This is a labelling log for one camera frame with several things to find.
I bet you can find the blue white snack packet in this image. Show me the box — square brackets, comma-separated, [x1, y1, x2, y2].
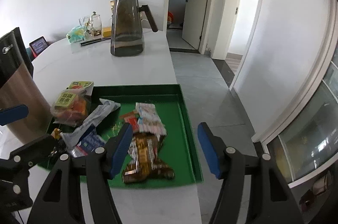
[69, 131, 106, 158]

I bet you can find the grey white snack packet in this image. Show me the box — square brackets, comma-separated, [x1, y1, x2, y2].
[61, 98, 121, 150]

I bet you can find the green fruit snack bag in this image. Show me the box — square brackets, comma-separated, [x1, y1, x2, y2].
[50, 81, 94, 127]

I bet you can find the copper black trash bin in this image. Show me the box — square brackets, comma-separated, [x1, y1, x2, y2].
[1, 27, 52, 144]

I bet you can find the brown chocolate snack bag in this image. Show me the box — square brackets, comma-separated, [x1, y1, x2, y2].
[121, 133, 175, 184]

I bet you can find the red snack bar wrapper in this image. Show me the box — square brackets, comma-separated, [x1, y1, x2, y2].
[119, 110, 139, 133]

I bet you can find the pink white snack packet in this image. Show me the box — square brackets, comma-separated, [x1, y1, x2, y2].
[135, 102, 167, 136]

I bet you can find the small tablet screen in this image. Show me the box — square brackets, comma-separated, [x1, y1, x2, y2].
[29, 37, 49, 58]

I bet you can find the green snack tray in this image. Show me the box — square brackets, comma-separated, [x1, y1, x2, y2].
[37, 83, 205, 190]

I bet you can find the black tray on table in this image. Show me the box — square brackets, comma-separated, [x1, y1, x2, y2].
[80, 37, 110, 47]

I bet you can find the green tissue pack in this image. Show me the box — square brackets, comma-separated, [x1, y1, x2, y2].
[67, 26, 86, 43]

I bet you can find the clear glass jar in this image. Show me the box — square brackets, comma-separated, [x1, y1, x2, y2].
[79, 11, 102, 37]

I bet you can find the yellow box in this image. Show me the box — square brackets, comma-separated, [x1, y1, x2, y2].
[101, 27, 112, 38]

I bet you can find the smoked glass pitcher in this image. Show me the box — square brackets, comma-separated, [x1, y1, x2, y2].
[110, 0, 158, 57]

